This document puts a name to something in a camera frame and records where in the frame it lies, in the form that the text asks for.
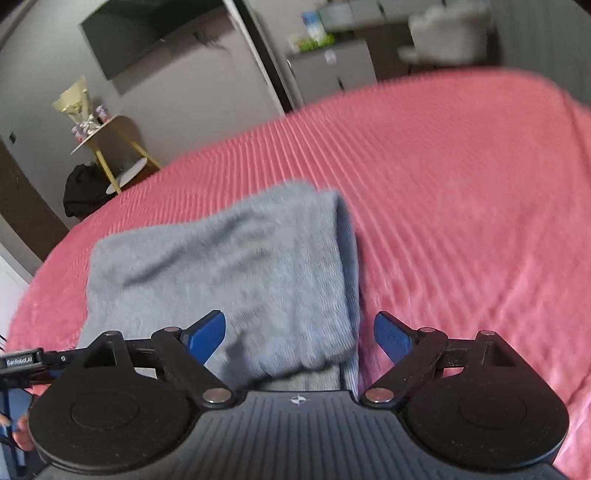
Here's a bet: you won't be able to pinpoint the blue white canister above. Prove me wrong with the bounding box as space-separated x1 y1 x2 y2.
301 11 325 42

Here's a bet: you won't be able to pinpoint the yellow-legged side table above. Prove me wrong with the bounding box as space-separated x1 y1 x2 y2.
70 114 162 195

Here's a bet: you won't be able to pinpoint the cream wrapped bouquet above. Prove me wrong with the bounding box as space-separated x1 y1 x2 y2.
53 75 100 135

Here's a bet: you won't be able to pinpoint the white fluffy chair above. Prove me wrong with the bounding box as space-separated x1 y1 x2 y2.
398 1 493 66

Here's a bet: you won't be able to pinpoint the grey knit pants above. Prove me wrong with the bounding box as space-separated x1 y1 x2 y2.
78 182 361 391

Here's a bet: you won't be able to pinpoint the black wall television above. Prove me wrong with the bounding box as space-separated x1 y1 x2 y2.
81 0 224 80

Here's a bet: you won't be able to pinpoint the grey dressing table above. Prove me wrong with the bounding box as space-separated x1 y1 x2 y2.
317 0 491 82

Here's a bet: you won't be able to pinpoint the black bag on floor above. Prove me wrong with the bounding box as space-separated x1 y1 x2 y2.
63 164 115 220

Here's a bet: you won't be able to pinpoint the pink ribbed bedspread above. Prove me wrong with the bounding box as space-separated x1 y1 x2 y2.
8 69 590 479

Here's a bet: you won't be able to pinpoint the person's hand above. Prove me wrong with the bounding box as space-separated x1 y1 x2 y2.
12 414 35 452

